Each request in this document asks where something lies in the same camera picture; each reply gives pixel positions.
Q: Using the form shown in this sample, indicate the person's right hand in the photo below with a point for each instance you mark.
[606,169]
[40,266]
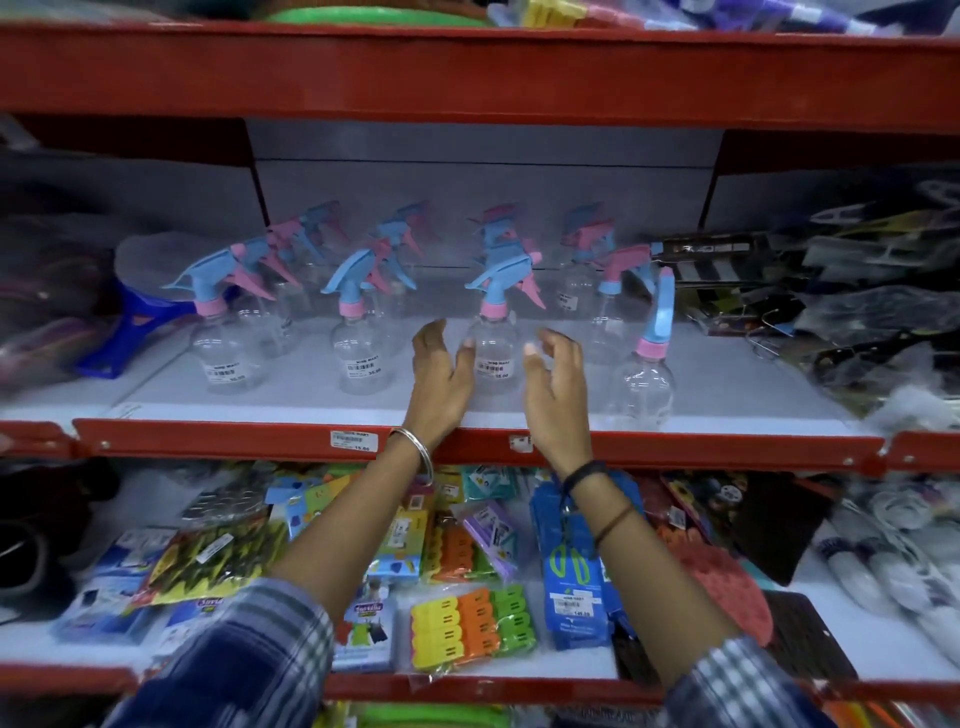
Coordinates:
[559,412]

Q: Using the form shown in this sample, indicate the person's left hand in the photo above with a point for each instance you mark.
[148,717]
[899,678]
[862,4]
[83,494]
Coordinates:
[439,390]

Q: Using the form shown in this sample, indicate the person's right thumb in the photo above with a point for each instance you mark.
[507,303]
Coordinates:
[532,358]

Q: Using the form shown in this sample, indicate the person's left thumb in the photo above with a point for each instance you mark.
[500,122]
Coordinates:
[466,358]

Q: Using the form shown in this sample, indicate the person's left forearm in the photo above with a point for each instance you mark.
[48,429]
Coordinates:
[360,517]

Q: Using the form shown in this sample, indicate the person's right forearm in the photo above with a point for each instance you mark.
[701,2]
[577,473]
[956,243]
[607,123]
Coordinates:
[645,570]

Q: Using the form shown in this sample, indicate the small white price label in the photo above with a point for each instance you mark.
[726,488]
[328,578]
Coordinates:
[520,444]

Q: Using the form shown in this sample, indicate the silver bangle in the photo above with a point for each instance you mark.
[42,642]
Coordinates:
[420,448]

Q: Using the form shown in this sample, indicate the group of clear spray bottles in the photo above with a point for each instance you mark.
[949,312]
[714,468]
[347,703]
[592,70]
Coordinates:
[360,352]

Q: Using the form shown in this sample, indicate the black wristband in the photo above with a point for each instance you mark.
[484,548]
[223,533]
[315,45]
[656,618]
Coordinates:
[581,474]

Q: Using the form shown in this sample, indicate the teal packet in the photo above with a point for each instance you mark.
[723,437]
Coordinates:
[487,482]

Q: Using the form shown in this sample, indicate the purple peg pack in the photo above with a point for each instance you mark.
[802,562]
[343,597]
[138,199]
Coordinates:
[495,536]

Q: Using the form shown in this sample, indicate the red shelf with white board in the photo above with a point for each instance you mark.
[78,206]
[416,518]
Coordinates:
[712,390]

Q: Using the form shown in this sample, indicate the brown thread wristband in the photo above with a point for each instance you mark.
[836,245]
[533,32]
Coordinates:
[613,523]

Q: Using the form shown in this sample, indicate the black white striped box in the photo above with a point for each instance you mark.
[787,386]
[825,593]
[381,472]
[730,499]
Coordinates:
[709,259]

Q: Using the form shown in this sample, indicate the stack of blue packets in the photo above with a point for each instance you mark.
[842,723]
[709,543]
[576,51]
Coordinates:
[574,585]

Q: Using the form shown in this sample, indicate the yellow orange green peg pack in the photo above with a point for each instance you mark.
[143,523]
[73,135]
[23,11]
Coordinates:
[472,628]

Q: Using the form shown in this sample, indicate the red metal shelf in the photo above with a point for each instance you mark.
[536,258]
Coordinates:
[450,79]

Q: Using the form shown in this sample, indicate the clear bag of metal clips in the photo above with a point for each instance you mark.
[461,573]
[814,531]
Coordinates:
[225,499]

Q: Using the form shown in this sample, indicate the red round silicone mat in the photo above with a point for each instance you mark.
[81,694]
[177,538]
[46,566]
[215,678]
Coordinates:
[724,585]

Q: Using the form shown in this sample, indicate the small blue clip packet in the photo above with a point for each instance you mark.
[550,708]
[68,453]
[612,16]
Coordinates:
[367,637]

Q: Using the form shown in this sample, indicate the black card packet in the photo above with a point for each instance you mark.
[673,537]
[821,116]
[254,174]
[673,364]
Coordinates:
[780,525]

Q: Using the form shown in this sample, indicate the yellow green hook packet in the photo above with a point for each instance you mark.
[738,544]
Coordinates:
[210,562]

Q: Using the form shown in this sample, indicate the red shelf with packets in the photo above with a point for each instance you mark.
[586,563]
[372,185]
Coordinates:
[487,686]

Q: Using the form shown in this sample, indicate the pile of packaged tools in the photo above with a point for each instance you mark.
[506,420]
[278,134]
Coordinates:
[862,315]

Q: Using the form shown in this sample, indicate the green plastic item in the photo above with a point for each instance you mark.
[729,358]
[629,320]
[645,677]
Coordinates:
[431,716]

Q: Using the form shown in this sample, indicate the plaid left shirt sleeve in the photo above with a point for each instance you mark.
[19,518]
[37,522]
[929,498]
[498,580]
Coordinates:
[240,660]

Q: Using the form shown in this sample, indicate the plaid shirt sleeve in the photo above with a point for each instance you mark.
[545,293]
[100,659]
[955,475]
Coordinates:
[739,690]
[240,660]

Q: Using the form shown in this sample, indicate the plaid right shirt sleeve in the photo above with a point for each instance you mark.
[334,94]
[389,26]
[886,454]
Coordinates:
[739,690]

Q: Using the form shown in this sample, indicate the black square mat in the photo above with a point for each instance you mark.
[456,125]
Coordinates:
[814,637]

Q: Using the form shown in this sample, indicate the blue purple packaged items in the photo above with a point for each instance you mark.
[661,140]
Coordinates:
[780,16]

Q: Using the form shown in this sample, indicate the pile of white packaged brushes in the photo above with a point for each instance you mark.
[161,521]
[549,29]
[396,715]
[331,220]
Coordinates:
[900,570]

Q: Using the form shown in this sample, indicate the blue white sponge packet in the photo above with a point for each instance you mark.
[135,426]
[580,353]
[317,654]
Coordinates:
[112,592]

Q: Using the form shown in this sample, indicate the pile of bagged colourful items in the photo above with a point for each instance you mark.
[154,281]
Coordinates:
[45,300]

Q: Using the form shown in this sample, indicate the black bagged item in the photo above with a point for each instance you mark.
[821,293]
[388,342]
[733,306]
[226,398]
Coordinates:
[37,540]

